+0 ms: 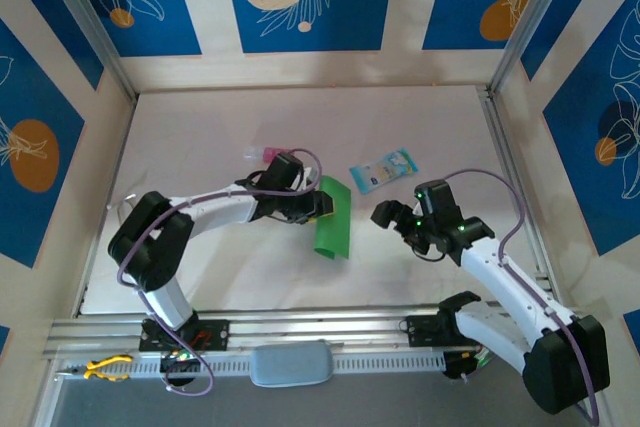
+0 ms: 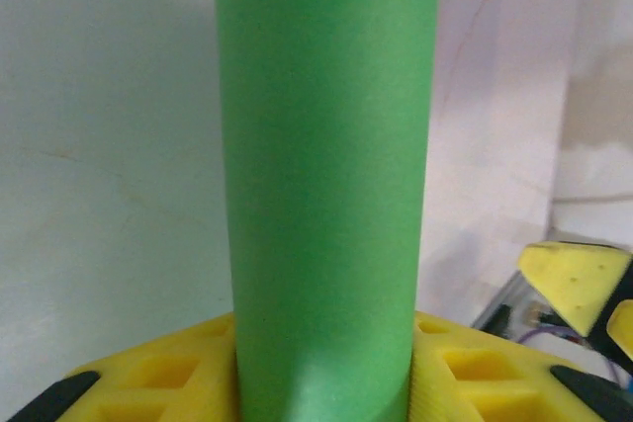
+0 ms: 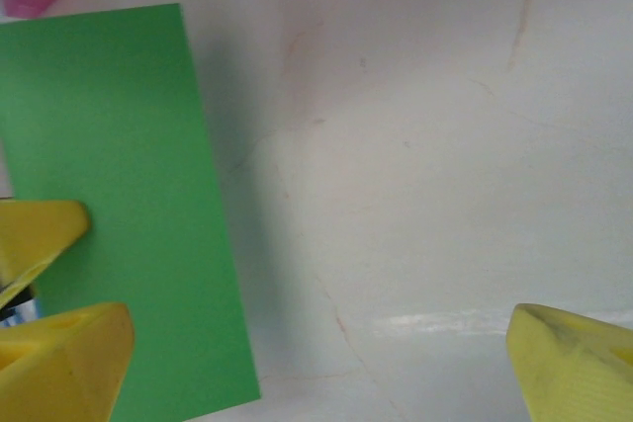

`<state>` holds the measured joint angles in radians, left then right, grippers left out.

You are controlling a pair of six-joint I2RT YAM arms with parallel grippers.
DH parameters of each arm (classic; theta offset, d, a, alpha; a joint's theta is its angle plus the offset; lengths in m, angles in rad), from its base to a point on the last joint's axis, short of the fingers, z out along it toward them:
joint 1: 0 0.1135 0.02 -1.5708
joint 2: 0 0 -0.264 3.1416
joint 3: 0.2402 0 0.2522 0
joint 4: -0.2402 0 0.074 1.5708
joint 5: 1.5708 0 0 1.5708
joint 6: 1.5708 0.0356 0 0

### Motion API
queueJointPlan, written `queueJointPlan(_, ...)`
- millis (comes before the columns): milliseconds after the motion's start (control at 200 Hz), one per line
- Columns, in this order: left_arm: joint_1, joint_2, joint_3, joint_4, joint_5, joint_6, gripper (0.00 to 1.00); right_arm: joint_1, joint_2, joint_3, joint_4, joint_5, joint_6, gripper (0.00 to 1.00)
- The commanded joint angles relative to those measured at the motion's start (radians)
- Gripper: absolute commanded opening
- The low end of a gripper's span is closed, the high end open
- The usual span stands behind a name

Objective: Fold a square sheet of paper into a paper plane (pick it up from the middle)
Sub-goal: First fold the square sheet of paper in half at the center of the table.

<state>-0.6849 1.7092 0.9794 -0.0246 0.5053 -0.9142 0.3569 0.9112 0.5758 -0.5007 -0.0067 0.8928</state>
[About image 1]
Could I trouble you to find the green cloth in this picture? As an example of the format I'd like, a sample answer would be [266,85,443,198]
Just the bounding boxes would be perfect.
[310,175,354,262]

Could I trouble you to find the pink clear pill box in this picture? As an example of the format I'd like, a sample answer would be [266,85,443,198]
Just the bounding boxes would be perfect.
[243,144,297,163]

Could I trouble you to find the light blue snack packet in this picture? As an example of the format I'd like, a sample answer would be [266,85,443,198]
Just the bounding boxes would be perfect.
[348,146,420,195]

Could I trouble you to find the grey blue oblong pad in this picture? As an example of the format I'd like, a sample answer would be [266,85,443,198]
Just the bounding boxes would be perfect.
[248,340,335,388]

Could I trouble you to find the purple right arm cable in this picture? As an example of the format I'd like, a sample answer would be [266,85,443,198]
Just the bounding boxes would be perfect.
[442,168,601,426]

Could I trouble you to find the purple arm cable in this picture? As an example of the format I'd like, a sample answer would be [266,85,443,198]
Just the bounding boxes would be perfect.
[116,147,324,397]
[442,168,601,426]

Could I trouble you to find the aluminium table side rail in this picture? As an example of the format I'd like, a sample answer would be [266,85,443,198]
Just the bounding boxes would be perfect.
[477,86,565,308]

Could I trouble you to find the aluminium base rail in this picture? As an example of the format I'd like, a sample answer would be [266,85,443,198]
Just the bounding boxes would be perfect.
[42,304,609,361]

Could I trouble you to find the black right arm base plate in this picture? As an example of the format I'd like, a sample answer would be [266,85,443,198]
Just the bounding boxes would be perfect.
[405,314,481,348]

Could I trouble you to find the slotted grey cable duct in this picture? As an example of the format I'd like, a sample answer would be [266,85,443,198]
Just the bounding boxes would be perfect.
[54,350,446,384]

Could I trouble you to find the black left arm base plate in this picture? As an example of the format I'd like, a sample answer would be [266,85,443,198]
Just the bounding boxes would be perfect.
[138,317,231,353]

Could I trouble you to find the white wire hook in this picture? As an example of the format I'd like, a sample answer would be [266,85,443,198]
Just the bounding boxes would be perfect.
[107,193,140,214]

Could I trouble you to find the aluminium frame post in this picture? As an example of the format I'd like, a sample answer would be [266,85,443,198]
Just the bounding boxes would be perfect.
[37,0,139,103]
[487,0,581,94]

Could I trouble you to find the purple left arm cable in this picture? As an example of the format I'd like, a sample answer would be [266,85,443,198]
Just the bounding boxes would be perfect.
[116,147,324,397]

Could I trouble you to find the yellow handled pliers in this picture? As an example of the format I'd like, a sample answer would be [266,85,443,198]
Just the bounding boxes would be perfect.
[55,354,135,384]

